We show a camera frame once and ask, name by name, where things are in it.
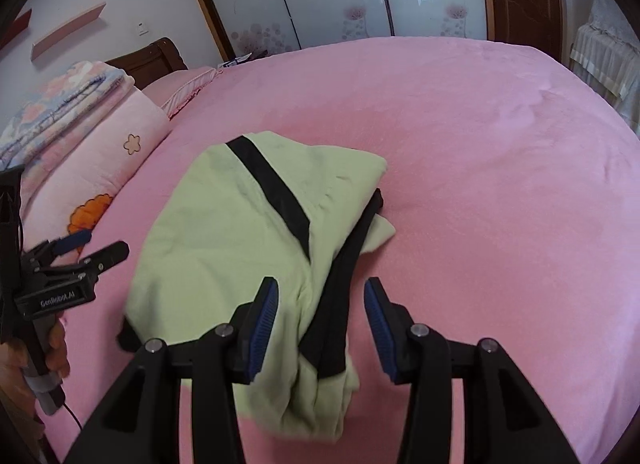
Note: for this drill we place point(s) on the white lace furniture cover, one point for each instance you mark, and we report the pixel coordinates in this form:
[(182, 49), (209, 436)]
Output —
[(605, 53)]

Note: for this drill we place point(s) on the white wall switch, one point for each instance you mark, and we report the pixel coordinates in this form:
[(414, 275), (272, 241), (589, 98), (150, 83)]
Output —
[(142, 29)]

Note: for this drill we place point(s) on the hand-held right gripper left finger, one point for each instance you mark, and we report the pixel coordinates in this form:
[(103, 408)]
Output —
[(262, 329)]

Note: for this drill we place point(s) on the dark wooden headboard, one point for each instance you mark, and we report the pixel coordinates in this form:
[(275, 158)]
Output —
[(160, 61)]

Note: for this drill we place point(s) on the pink ruffled pillow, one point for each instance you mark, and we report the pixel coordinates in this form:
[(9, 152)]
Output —
[(175, 86)]

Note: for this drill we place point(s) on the pink wall shelf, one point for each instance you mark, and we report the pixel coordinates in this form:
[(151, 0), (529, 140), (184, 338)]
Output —
[(65, 31)]

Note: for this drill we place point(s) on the brown wooden door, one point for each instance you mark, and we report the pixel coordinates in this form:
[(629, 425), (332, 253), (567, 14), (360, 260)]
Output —
[(525, 3)]

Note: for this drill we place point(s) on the folded floral quilt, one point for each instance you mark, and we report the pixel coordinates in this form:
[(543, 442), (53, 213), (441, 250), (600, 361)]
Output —
[(60, 98)]

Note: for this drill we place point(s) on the red wall shelf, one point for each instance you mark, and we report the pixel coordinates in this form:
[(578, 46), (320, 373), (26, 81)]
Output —
[(17, 26)]

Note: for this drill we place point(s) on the small white box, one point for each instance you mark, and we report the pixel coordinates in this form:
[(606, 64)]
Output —
[(236, 60)]

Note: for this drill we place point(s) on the pink bed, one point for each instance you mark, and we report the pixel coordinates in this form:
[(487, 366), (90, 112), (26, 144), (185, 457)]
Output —
[(475, 168)]

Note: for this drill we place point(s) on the green and black hooded jacket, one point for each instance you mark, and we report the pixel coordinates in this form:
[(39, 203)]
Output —
[(220, 224)]

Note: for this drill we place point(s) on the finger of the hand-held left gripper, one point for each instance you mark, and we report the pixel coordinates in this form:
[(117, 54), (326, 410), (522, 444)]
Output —
[(107, 254), (72, 241)]

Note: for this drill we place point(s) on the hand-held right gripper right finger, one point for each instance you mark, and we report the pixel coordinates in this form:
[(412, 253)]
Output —
[(380, 329)]

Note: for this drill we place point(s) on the pink pillow orange flower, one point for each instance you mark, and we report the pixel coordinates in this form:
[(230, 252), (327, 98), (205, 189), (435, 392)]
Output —
[(110, 143)]

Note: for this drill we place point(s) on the person's left hand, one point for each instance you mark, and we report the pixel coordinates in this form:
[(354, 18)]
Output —
[(60, 349)]

